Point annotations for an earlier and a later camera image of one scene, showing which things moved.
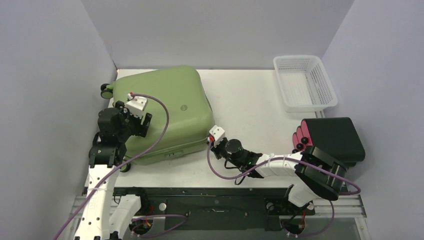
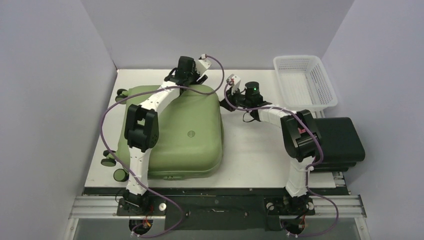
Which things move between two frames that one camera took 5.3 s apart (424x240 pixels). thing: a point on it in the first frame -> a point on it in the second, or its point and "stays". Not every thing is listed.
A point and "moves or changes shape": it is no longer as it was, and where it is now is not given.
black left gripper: (141, 126) -> (198, 79)
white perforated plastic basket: (304, 85) stays
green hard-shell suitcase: (181, 116) moves or changes shape
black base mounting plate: (246, 209) stays
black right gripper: (217, 147) -> (231, 100)
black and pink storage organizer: (336, 136) stays
